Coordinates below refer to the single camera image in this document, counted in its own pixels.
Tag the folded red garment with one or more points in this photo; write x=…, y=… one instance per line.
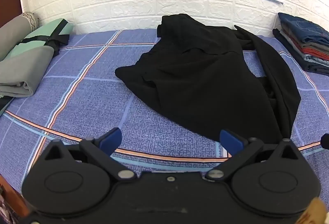
x=308, y=51

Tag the folded grey blanket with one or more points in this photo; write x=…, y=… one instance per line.
x=23, y=72

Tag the wooden bed frame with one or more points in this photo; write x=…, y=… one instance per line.
x=12, y=195

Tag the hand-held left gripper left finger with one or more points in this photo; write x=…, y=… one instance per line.
x=111, y=140

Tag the folded navy garment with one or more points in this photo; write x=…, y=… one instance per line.
x=308, y=66

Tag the grey pillow with zigzag trim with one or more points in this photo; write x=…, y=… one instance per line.
x=15, y=31

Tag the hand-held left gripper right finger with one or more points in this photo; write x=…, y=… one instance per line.
x=231, y=143

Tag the black pants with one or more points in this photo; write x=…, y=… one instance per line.
x=205, y=72

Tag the folded dark blue jeans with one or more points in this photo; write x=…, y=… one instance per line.
x=303, y=28

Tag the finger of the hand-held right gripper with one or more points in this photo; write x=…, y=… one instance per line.
x=325, y=140

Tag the folded grey garment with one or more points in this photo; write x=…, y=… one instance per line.
x=291, y=39

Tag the beige tag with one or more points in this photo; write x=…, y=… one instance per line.
x=316, y=211

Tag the blue plaid bed sheet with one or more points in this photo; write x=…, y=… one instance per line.
x=90, y=110

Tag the folded light blue garment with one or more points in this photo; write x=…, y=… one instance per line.
x=317, y=58

